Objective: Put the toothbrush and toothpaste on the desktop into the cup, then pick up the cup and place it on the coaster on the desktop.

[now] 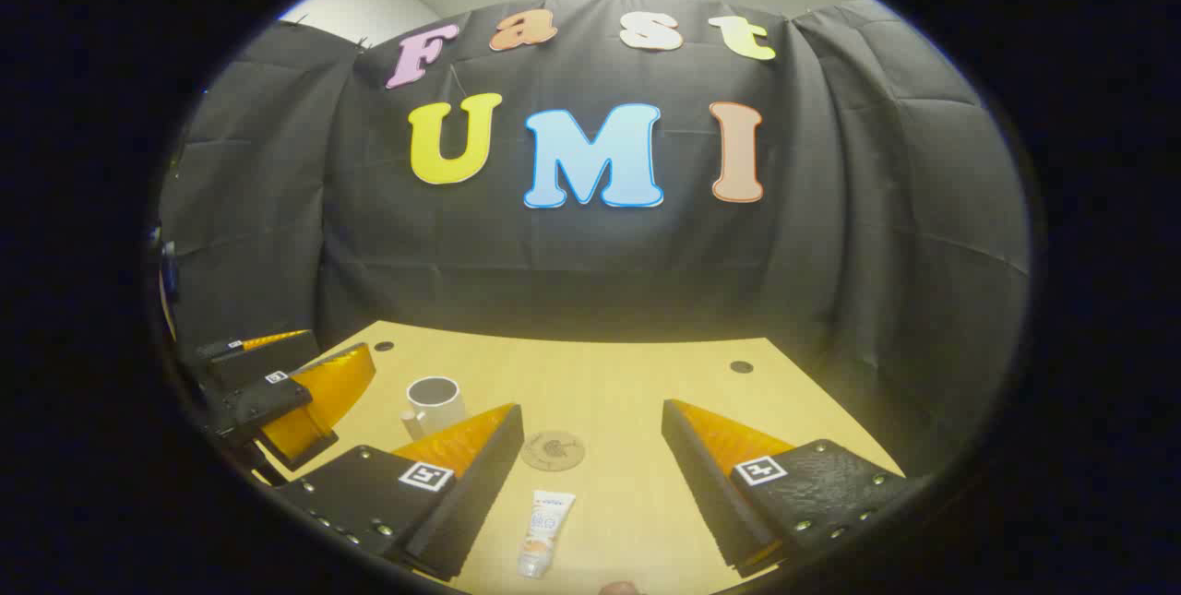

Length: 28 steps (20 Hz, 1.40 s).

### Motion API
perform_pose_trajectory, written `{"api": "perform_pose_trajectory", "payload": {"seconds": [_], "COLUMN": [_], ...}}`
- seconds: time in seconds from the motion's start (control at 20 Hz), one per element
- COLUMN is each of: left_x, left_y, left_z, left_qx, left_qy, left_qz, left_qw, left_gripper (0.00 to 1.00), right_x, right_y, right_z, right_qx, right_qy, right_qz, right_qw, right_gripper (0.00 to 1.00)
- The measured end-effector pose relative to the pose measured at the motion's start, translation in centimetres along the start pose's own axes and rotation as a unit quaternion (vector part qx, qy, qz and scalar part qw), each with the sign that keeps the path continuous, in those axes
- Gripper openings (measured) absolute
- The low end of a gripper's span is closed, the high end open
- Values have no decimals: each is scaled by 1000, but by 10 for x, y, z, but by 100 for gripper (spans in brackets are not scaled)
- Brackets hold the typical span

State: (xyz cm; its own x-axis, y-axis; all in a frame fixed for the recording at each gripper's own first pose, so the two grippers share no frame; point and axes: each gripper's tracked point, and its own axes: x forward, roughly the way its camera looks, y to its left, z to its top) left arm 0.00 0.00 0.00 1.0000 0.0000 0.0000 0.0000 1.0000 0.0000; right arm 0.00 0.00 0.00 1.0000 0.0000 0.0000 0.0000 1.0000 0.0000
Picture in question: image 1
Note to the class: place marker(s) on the light wooden desktop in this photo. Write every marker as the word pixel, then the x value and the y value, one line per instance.
pixel 609 383

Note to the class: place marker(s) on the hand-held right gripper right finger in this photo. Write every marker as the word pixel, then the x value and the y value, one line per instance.
pixel 706 493

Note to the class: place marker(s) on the black backdrop cloth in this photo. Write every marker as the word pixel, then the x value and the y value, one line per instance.
pixel 830 254

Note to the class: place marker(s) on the round wooden coaster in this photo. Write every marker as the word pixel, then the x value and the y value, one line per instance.
pixel 554 450

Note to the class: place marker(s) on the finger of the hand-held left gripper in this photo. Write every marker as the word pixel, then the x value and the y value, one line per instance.
pixel 318 397
pixel 258 357

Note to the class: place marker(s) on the white toothpaste tube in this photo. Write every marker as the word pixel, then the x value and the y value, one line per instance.
pixel 546 530

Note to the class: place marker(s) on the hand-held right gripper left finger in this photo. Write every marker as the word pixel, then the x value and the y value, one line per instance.
pixel 480 493

